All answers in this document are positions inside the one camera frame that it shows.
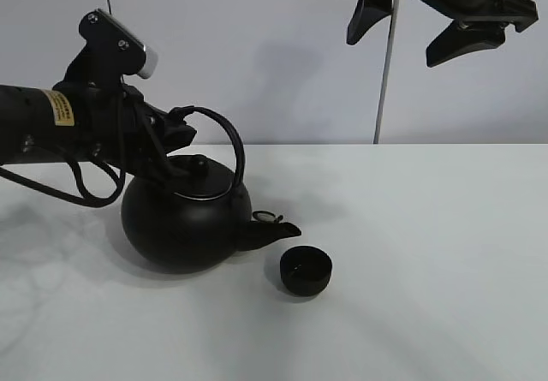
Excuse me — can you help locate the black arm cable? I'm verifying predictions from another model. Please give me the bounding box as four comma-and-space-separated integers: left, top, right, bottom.
0, 158, 128, 209

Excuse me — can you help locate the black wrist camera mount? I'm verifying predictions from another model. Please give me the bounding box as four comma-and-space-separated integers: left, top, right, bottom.
63, 8, 158, 90

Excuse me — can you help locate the black round teapot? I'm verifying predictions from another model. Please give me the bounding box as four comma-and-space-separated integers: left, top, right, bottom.
121, 105, 301, 274

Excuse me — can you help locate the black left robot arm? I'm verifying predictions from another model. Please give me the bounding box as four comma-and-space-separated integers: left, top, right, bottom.
1, 82, 196, 182

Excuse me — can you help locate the small black teacup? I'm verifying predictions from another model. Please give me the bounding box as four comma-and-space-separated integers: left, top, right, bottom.
279, 246, 333, 297

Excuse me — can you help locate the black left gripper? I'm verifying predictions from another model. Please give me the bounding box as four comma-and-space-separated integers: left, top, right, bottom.
54, 81, 197, 184

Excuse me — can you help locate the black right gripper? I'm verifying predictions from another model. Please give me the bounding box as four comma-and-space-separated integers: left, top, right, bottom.
346, 0, 539, 68

